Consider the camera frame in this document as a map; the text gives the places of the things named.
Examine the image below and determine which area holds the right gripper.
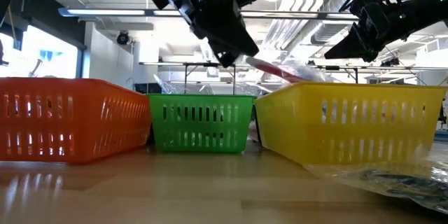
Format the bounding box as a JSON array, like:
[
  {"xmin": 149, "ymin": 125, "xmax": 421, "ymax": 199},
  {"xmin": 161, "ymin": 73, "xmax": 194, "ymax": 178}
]
[{"xmin": 323, "ymin": 0, "xmax": 421, "ymax": 64}]

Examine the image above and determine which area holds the bagged red toothbrush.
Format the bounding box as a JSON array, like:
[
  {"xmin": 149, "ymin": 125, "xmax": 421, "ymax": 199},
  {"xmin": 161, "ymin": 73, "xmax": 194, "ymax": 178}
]
[{"xmin": 244, "ymin": 55, "xmax": 328, "ymax": 84}]

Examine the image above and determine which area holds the yellow slotted plastic basket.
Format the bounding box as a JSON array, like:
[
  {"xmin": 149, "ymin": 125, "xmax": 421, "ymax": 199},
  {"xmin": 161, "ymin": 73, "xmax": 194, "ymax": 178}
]
[{"xmin": 253, "ymin": 82, "xmax": 448, "ymax": 167}]

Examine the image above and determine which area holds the green slotted plastic basket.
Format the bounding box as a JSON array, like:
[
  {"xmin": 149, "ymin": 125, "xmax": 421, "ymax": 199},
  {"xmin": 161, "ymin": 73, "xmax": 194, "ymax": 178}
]
[{"xmin": 146, "ymin": 93, "xmax": 257, "ymax": 154}]

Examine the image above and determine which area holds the long ceiling light strip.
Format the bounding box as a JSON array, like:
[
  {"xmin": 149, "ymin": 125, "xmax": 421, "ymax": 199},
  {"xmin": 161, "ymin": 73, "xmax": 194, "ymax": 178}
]
[{"xmin": 57, "ymin": 6, "xmax": 360, "ymax": 21}]

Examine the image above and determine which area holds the orange slotted plastic basket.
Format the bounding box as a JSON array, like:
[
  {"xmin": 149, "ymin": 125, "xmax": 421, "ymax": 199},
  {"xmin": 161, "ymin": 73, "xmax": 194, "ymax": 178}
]
[{"xmin": 0, "ymin": 76, "xmax": 152, "ymax": 165}]

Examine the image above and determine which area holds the black metal rack frame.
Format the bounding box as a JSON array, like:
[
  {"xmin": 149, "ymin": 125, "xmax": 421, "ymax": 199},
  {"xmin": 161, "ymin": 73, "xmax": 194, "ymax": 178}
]
[{"xmin": 183, "ymin": 62, "xmax": 237, "ymax": 95}]

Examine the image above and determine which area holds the black ceiling camera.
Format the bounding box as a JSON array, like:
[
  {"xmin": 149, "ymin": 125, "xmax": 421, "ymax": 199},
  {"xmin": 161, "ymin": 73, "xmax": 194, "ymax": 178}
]
[{"xmin": 116, "ymin": 30, "xmax": 131, "ymax": 46}]

